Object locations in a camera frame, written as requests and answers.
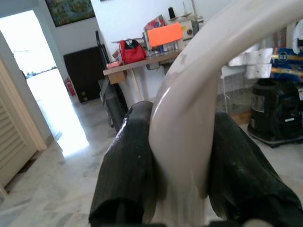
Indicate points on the colourful printed bag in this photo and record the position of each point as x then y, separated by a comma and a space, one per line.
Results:
155, 22

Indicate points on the black floor appliance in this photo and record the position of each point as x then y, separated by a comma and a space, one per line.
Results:
277, 111

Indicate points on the dark framed painting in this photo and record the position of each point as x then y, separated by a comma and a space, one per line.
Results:
71, 10

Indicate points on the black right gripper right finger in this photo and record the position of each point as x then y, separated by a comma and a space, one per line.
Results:
243, 175

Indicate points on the orange paper sheet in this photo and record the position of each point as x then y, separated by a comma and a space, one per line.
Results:
164, 34

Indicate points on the pink cloth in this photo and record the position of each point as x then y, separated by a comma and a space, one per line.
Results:
114, 64

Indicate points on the white industrial sewing machine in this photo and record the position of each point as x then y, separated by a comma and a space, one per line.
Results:
190, 29

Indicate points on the red handbag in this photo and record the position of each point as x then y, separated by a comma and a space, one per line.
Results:
132, 54

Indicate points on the white styrofoam block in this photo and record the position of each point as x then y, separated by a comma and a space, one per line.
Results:
253, 56
259, 71

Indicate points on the wooden top sewing table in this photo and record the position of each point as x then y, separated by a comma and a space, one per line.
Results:
142, 63

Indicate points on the red fire extinguisher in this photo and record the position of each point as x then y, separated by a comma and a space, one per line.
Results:
70, 87

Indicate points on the black thread spool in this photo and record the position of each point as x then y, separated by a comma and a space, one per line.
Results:
171, 13

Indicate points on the beige louvred door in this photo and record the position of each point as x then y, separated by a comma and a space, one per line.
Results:
14, 132

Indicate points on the black flat panel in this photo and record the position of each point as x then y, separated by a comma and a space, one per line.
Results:
82, 73

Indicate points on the black folded stand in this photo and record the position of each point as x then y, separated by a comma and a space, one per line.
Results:
100, 46

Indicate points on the long brown cardboard box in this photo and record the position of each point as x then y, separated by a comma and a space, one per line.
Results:
241, 117

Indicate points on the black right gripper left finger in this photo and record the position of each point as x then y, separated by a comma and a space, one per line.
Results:
125, 170

